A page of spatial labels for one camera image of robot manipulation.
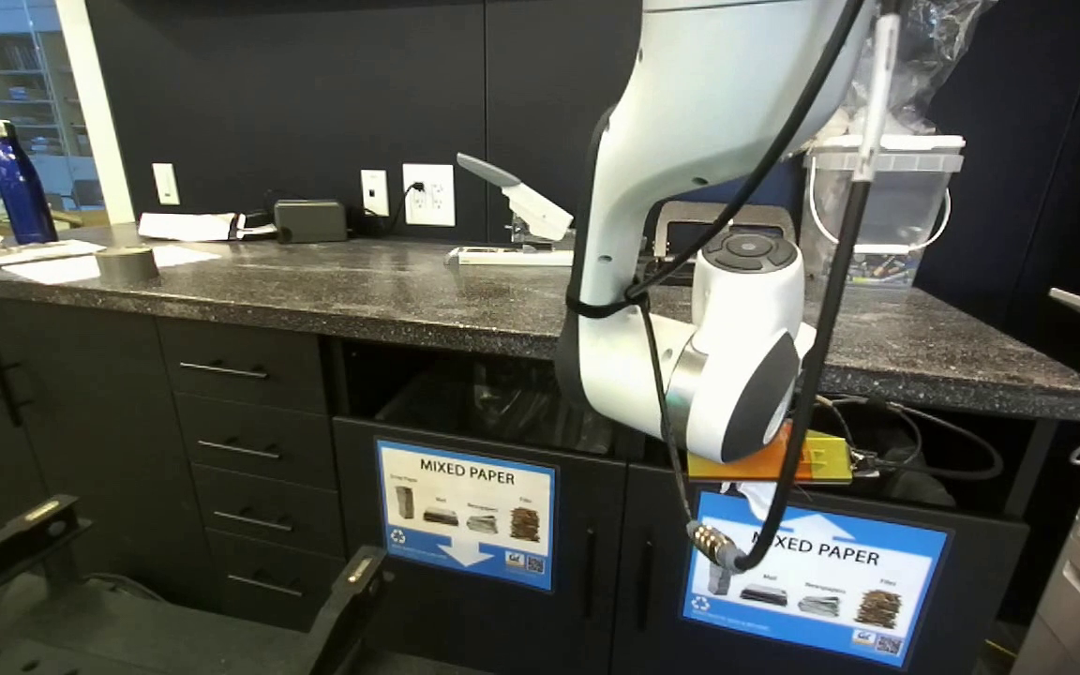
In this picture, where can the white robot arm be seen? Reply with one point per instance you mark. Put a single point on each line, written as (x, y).
(718, 93)

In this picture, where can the black bin liner bag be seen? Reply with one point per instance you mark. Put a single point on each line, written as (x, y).
(495, 398)

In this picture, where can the left bin door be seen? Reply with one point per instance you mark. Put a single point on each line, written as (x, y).
(493, 624)

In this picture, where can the bin door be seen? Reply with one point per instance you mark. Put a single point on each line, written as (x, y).
(493, 624)
(655, 639)

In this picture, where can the right bin door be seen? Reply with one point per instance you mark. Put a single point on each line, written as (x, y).
(655, 639)

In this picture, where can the left mixed paper sign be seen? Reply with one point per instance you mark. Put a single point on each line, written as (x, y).
(466, 513)

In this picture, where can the mixed paper sign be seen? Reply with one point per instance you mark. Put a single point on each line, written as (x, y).
(833, 583)
(466, 513)

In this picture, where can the black power adapter box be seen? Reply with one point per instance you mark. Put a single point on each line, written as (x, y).
(309, 220)

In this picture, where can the black chair armrest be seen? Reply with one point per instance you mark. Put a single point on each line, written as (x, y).
(339, 624)

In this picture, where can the black drawer stack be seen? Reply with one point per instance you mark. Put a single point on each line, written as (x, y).
(256, 434)

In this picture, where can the white folded paper stack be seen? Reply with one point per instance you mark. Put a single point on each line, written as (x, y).
(190, 228)

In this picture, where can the clear plastic bucket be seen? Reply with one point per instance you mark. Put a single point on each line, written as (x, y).
(910, 203)

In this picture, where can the right mixed paper sign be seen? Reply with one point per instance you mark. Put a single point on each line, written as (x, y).
(833, 583)

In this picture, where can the white lamp pole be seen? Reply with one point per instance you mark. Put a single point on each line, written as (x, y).
(100, 123)

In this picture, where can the white flat paper sheet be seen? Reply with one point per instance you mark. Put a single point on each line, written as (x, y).
(78, 265)

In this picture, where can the clear plastic bag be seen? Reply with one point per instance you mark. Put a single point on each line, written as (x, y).
(934, 37)

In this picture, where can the black cabinet door left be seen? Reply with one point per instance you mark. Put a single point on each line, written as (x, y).
(88, 410)

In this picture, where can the blue water bottle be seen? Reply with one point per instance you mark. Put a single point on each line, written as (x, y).
(24, 192)

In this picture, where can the white wall outlet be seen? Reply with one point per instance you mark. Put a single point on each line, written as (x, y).
(430, 192)

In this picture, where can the white data wall plate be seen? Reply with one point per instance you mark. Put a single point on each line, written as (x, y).
(376, 192)

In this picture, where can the orange wrist camera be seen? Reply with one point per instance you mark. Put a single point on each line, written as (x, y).
(823, 462)

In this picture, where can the white light switch plate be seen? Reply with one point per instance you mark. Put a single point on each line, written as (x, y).
(166, 180)

